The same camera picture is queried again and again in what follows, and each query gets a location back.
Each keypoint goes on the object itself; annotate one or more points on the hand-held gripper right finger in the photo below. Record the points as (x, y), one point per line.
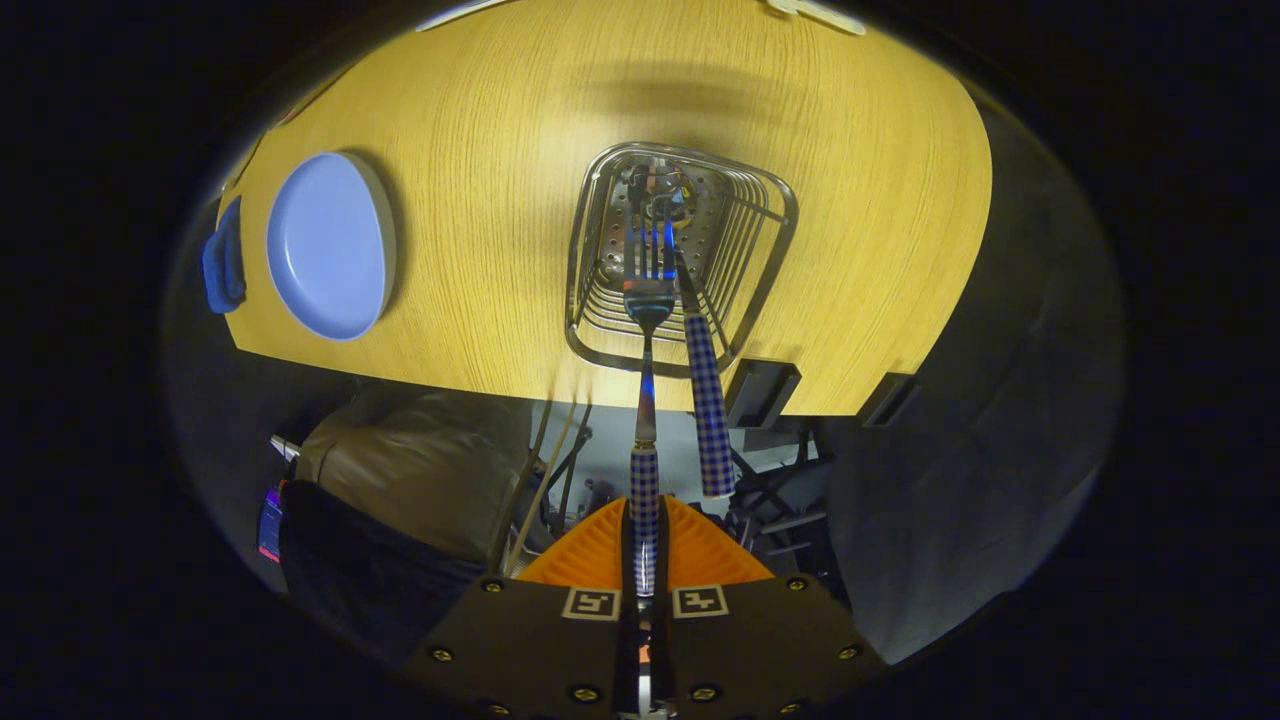
(760, 650)

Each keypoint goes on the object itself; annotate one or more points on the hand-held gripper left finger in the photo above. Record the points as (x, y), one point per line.
(540, 650)

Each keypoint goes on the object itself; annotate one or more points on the person's dark clothing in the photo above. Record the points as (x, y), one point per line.
(370, 590)

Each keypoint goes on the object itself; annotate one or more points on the person's brown trouser leg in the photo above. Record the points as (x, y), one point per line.
(420, 460)

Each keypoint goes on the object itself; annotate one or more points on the colourful lit device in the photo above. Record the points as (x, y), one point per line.
(270, 525)

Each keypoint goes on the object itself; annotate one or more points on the white power strip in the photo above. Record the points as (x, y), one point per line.
(285, 447)

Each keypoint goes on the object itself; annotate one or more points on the round blue plate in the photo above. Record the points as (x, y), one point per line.
(325, 250)

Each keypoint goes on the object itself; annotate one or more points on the blue folded cloth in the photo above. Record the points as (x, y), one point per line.
(222, 265)

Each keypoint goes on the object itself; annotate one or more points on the white divided bean dish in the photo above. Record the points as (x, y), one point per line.
(815, 14)

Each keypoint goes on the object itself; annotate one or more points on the black metal table frame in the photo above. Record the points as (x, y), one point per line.
(780, 492)

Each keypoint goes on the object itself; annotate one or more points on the black table bracket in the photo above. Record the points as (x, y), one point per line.
(890, 398)
(765, 390)

